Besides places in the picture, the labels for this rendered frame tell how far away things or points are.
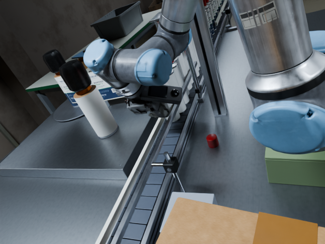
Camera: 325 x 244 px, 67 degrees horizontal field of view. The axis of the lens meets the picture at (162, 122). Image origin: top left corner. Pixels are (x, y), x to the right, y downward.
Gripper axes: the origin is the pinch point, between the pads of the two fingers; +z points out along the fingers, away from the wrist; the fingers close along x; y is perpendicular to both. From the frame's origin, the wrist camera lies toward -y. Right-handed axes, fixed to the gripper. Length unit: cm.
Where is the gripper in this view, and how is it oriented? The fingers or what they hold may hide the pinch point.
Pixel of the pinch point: (168, 113)
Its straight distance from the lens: 81.9
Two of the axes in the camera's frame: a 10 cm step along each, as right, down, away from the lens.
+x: -0.9, 9.3, -3.6
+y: -9.0, 0.8, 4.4
